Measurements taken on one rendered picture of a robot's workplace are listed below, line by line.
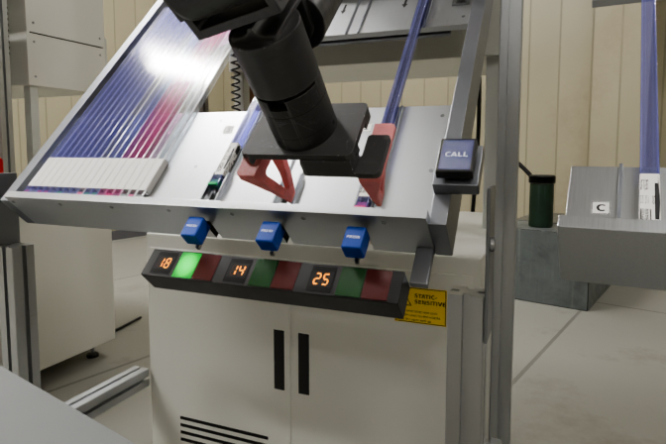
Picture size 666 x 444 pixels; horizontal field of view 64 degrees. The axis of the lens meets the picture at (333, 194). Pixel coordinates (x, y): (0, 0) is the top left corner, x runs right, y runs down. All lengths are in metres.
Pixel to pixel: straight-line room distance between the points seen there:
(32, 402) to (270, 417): 0.70
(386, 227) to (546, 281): 2.38
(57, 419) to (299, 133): 0.28
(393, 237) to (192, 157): 0.34
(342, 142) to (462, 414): 0.36
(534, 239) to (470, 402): 2.31
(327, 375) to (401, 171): 0.51
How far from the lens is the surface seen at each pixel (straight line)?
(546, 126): 3.93
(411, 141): 0.69
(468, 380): 0.64
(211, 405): 1.22
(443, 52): 1.25
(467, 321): 0.63
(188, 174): 0.79
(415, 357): 0.98
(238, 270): 0.65
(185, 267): 0.69
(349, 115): 0.47
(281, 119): 0.43
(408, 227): 0.60
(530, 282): 2.97
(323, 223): 0.63
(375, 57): 1.29
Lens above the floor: 0.80
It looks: 5 degrees down
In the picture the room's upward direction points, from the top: straight up
